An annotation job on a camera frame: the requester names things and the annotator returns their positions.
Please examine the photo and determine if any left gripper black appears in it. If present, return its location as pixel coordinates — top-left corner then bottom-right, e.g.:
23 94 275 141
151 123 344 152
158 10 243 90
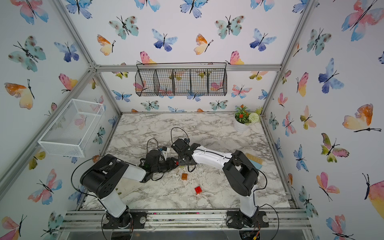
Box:
152 158 179 175

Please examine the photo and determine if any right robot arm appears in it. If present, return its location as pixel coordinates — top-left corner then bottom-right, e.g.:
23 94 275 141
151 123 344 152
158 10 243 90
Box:
171 139 260 218

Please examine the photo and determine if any potted flower plant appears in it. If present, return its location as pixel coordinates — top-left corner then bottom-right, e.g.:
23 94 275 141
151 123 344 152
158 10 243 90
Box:
234 105 263 133

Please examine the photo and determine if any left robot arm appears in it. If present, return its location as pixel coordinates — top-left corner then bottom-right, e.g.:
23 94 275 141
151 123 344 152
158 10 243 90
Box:
80 150 179 218

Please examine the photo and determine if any tan and teal sponge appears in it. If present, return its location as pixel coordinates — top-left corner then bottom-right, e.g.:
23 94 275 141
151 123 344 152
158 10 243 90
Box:
246 153 264 170

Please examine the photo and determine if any white mesh basket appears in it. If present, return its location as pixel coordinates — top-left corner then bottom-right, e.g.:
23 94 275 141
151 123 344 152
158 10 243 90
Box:
38 99 105 158

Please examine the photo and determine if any black wire basket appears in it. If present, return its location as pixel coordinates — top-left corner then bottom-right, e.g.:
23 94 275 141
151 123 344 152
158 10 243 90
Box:
134 62 228 97

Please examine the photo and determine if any aluminium front rail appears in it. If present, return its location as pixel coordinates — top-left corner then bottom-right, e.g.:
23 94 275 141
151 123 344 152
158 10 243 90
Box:
60 209 312 232

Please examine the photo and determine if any orange lego brick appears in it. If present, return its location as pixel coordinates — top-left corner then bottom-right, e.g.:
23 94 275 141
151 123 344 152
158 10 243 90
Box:
181 173 188 181

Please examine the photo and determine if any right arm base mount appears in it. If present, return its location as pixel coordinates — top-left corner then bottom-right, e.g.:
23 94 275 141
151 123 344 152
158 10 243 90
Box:
226 211 269 230

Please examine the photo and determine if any small red lego brick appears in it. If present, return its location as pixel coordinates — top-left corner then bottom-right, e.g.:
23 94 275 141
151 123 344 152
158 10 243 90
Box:
195 186 203 195

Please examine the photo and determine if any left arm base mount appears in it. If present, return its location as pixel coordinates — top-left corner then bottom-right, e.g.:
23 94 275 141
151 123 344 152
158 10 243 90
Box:
102 210 148 230

